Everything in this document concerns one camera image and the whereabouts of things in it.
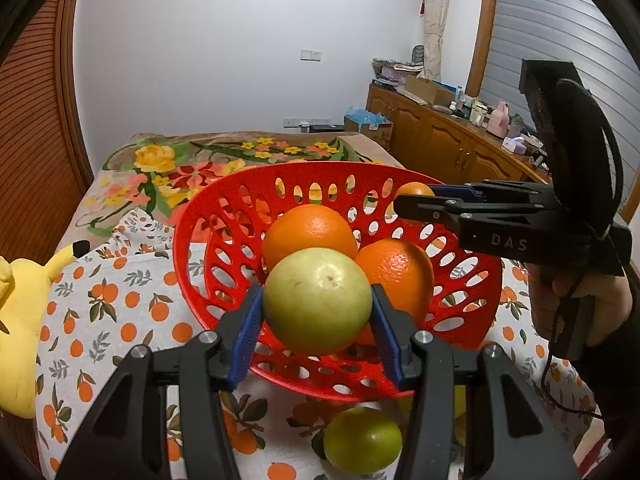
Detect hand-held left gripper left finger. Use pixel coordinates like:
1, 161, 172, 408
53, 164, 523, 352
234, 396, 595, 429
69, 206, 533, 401
52, 285, 266, 480

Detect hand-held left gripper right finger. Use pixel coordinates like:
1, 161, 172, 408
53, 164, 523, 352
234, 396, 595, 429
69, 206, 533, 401
369, 283, 582, 480

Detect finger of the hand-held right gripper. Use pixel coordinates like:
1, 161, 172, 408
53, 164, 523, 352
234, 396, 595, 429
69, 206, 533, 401
430, 179, 554, 202
394, 193, 552, 222

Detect small tangerine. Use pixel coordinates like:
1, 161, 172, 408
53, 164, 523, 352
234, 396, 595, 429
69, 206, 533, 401
394, 181, 436, 201

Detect large orange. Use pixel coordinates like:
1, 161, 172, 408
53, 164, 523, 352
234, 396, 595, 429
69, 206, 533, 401
354, 238, 435, 346
261, 204, 360, 273

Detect red plastic perforated basket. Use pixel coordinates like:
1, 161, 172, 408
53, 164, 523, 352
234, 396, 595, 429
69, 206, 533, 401
172, 161, 504, 402

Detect person's right hand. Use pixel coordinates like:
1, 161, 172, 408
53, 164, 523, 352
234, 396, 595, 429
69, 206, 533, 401
528, 262, 635, 349

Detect wooden sideboard cabinet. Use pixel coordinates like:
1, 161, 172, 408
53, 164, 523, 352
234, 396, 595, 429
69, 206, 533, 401
366, 83, 552, 187

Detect pink bottle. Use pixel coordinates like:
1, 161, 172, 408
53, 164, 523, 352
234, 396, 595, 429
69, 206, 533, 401
487, 101, 510, 139

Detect small cardboard box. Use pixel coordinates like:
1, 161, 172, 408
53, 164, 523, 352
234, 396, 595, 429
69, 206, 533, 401
344, 119, 395, 149

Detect open cardboard box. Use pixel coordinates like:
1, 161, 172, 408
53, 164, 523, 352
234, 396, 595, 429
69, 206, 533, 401
403, 75, 455, 106

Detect blue plastic bag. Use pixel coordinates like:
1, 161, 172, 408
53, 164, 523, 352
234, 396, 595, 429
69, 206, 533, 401
343, 106, 394, 124

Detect pile of papers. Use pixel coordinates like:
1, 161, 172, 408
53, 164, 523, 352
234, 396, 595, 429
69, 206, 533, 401
372, 57, 424, 84

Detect grey window blind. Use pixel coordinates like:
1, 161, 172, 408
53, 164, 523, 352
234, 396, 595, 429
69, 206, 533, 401
484, 0, 640, 221

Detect orange print tablecloth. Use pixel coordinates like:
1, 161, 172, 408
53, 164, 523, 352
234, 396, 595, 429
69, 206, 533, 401
35, 210, 617, 480

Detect cream curtain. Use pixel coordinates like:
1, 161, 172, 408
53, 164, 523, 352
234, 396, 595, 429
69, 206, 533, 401
420, 0, 454, 81

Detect floral blanket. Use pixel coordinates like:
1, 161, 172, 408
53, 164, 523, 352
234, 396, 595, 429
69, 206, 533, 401
75, 132, 402, 242

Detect yellow plush toy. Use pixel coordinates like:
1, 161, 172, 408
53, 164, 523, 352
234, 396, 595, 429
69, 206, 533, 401
0, 240, 91, 419

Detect wooden louvred wardrobe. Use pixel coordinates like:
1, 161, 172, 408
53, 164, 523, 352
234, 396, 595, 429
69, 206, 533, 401
0, 0, 94, 263

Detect black cable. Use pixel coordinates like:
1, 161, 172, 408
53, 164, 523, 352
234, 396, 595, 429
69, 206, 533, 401
544, 280, 607, 417

